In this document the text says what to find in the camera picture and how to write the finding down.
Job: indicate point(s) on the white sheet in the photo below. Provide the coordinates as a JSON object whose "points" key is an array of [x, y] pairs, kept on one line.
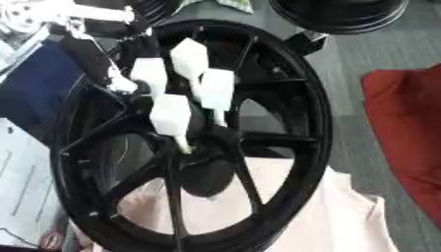
{"points": [[23, 183]]}

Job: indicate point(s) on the white pin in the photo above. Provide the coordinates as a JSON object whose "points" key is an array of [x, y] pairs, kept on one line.
{"points": [[170, 114], [149, 75], [189, 59], [217, 89]]}

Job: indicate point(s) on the black round wheel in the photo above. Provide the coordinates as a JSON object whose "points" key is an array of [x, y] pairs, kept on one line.
{"points": [[339, 18]]}

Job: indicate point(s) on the black ribbed round object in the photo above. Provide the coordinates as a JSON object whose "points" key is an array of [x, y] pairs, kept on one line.
{"points": [[156, 9]]}

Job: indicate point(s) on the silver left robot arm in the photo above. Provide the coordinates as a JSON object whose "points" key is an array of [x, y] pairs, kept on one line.
{"points": [[86, 12]]}

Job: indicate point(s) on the black spoked wheel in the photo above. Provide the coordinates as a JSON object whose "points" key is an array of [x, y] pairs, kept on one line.
{"points": [[313, 108]]}

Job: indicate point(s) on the black block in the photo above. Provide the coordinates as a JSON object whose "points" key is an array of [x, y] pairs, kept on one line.
{"points": [[309, 42]]}

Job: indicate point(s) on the blue panel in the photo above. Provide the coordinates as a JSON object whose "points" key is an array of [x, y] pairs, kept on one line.
{"points": [[34, 85]]}

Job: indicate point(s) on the red covered table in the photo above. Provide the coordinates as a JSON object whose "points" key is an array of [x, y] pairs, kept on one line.
{"points": [[405, 138]]}

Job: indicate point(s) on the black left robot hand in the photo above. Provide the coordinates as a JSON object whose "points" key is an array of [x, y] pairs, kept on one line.
{"points": [[86, 57]]}

